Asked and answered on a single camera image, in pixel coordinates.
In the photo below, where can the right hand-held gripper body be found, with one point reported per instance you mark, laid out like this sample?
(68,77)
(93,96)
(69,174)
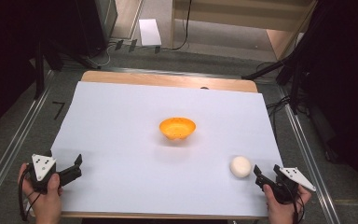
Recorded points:
(287,183)

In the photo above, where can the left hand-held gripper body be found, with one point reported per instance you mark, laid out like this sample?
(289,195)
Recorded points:
(43,169)

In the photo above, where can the white round bun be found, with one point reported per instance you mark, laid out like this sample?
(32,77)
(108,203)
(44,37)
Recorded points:
(240,167)

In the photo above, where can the orange bowl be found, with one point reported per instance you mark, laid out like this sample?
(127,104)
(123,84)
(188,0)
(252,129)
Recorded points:
(177,127)

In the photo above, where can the person's right hand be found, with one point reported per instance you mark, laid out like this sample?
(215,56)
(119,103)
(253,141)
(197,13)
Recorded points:
(284,213)

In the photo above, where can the person's left hand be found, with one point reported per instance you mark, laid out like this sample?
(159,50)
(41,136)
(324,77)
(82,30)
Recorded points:
(45,205)

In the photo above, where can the white paper sheet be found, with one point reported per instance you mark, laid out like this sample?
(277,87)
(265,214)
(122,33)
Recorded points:
(143,174)

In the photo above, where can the black metal stand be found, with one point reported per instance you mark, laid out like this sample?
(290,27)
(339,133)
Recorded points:
(39,71)
(287,70)

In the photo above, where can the wooden table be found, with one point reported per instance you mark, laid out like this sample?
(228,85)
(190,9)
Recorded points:
(167,79)

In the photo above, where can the dark cabinet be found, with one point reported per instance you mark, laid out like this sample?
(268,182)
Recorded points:
(93,25)

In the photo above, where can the light wooden shelf unit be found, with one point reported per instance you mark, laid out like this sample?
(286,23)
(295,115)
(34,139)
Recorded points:
(230,17)

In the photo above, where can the aluminium floor rail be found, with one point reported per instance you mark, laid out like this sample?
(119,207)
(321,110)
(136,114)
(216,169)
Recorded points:
(310,161)
(11,152)

